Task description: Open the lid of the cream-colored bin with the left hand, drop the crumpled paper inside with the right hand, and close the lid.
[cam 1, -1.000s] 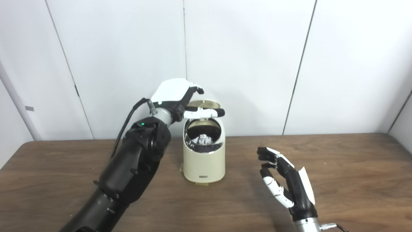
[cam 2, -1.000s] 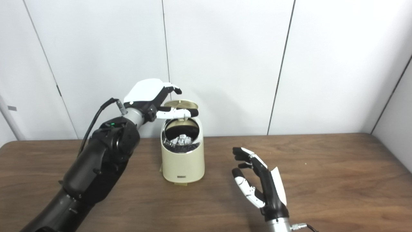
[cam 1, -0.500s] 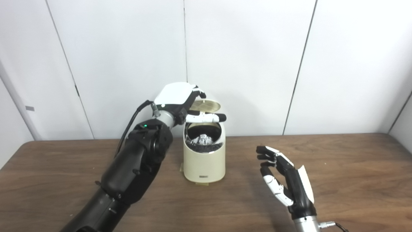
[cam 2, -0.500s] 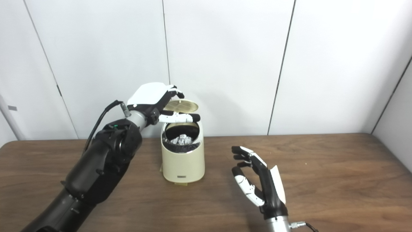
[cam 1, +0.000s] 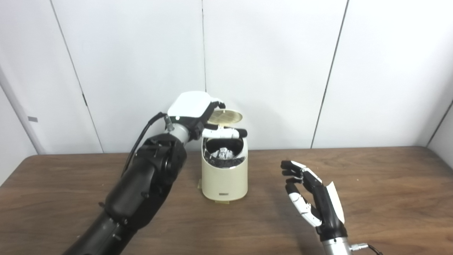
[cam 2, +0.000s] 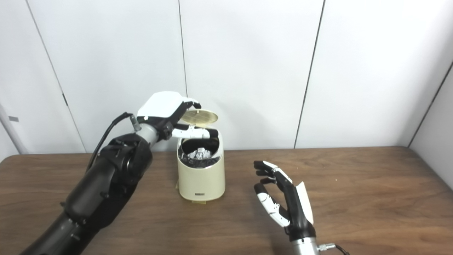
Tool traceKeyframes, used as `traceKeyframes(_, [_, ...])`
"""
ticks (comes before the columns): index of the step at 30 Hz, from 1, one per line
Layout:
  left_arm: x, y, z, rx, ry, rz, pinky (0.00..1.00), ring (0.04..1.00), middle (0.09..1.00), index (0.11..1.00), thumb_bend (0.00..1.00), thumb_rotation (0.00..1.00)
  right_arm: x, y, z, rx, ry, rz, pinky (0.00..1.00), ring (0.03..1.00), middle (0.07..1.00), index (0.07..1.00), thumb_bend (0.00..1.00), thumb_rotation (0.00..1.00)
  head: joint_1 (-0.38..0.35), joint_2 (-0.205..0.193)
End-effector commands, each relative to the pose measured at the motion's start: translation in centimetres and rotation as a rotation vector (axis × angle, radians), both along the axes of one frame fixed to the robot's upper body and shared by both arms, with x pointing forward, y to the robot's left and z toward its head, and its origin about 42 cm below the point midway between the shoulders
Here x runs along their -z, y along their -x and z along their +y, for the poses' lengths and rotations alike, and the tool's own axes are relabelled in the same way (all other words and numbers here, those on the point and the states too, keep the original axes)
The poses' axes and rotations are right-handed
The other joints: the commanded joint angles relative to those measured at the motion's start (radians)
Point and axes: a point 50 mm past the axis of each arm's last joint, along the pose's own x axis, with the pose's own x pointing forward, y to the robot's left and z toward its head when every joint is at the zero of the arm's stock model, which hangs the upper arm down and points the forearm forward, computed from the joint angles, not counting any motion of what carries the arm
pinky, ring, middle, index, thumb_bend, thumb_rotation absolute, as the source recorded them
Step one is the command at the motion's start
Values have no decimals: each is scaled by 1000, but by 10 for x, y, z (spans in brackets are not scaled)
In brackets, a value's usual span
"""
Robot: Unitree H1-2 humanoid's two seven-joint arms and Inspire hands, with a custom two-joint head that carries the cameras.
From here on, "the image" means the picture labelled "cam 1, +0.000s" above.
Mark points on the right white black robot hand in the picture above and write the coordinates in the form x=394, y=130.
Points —
x=325, y=209

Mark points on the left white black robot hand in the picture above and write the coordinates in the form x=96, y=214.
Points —
x=189, y=106

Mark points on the round cream bin lid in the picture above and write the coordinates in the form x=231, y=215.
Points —
x=228, y=117

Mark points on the white paper ball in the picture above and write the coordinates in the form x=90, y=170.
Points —
x=223, y=154

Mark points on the cream-colored desktop trash bin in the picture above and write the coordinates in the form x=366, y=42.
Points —
x=224, y=180

